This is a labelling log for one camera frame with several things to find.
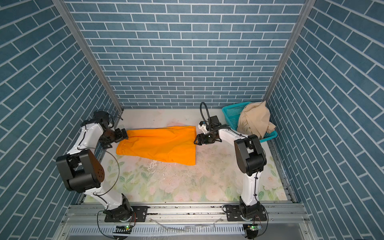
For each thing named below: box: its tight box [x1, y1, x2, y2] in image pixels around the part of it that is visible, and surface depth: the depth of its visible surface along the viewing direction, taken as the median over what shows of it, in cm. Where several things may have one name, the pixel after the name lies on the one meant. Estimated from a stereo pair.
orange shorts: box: [116, 126, 197, 166], surface depth 96 cm
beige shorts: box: [237, 100, 276, 140], surface depth 100 cm
